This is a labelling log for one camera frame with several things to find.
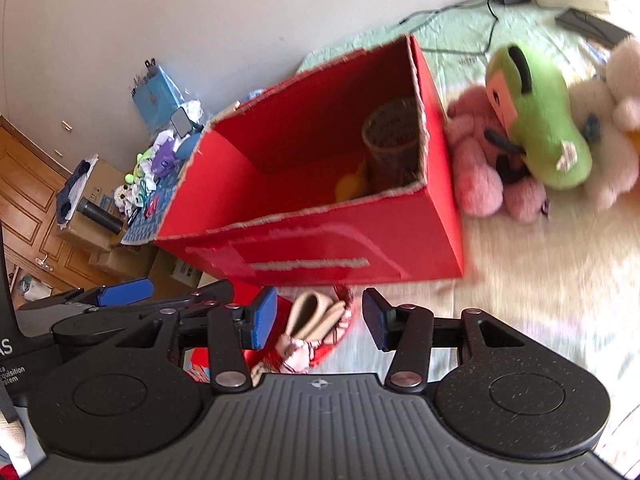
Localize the green frog toy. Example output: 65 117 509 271
125 152 154 184

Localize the blue checkered cloth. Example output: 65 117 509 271
120 160 197 247

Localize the printed clear tape roll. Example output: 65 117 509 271
361 97 425 193

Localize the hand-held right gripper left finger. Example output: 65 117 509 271
117 286 278 394

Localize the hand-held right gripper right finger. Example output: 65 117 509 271
361 288 526 392

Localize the beige tape roll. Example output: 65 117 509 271
311 299 347 345
284 292 327 343

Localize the small red printed box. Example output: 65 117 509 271
185 280 297 383

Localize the crumpled white plastic bag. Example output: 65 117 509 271
150 100 206 161

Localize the yellow gourd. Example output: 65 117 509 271
334 161 372 204

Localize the small white plush toy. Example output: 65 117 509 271
112 182 147 212

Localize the cream plush toy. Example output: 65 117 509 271
570 77 638 211

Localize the pink plush toy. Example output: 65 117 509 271
444 85 551 223

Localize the green plush toy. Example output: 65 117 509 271
485 44 593 191

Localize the black cable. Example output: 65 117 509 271
398 0 501 56

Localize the red cardboard box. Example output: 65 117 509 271
154 34 465 286

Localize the brown cardboard box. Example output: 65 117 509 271
55 157 127 253

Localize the dark blue cloth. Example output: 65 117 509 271
56 160 99 224

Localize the wooden door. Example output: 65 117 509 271
0 115 126 311

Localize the pink white cloth ribbon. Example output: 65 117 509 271
250 332 322 376

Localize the pastel printed bed sheet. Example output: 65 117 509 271
295 0 640 461

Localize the small black mirror phone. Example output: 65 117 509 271
170 107 193 137

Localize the blue bag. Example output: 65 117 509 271
131 60 187 128

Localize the black cylinder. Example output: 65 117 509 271
75 196 125 233

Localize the blue glasses case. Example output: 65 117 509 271
175 132 202 162

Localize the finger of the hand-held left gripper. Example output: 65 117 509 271
52 280 236 361
15 278 154 336

